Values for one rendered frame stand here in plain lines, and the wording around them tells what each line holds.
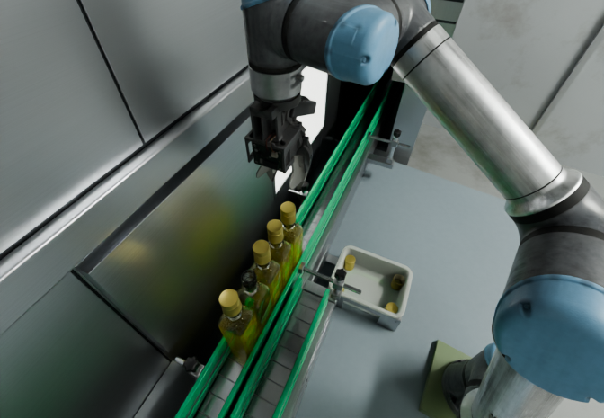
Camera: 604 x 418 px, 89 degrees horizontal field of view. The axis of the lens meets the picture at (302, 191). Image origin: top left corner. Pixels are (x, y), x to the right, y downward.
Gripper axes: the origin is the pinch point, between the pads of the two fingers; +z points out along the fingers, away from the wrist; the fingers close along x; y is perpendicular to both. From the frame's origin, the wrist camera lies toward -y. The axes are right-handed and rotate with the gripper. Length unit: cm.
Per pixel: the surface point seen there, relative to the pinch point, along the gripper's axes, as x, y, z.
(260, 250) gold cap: 0.0, 12.4, 9.1
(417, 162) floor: 30, -177, 125
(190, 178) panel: -12.1, 12.6, -5.9
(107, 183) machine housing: -14.0, 23.9, -14.2
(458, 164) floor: 62, -188, 125
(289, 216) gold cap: 1.1, 1.3, 10.4
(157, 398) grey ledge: -13, 40, 37
